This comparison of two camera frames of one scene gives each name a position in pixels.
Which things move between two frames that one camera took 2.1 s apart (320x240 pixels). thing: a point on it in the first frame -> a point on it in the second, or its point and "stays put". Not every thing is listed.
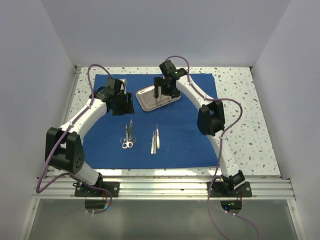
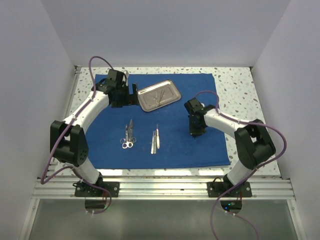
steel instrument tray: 146,98 stays put
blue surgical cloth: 168,137 stays put
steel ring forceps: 123,140 stays put
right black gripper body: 169,90 -> 195,129
